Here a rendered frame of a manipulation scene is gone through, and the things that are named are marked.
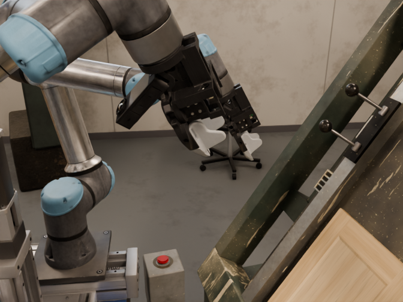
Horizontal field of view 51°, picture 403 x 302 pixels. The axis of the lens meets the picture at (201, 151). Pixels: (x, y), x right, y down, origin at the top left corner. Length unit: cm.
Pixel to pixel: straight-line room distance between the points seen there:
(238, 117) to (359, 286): 51
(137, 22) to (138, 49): 4
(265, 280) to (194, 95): 84
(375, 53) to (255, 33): 330
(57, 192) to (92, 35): 79
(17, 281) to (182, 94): 64
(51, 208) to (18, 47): 79
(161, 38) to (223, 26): 408
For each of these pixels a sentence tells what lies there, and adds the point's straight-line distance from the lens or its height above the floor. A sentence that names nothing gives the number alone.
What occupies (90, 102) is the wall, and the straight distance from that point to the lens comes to 478.
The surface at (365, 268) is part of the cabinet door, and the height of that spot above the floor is 117.
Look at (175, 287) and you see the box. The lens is 147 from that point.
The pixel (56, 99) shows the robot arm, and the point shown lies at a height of 149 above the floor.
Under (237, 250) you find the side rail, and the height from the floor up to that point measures 92.
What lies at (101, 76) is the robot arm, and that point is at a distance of 101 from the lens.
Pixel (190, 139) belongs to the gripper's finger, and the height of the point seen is 161.
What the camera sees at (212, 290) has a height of 84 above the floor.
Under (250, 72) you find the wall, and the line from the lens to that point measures 477.
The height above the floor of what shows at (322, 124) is 144.
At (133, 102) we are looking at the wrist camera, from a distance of 62.
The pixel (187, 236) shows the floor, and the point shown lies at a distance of 316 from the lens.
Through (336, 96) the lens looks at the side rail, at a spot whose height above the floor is 146.
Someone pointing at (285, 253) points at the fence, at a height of 107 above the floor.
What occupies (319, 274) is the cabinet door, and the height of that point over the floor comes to 108.
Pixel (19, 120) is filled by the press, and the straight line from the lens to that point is 420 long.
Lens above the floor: 185
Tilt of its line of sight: 24 degrees down
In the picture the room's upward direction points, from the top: straight up
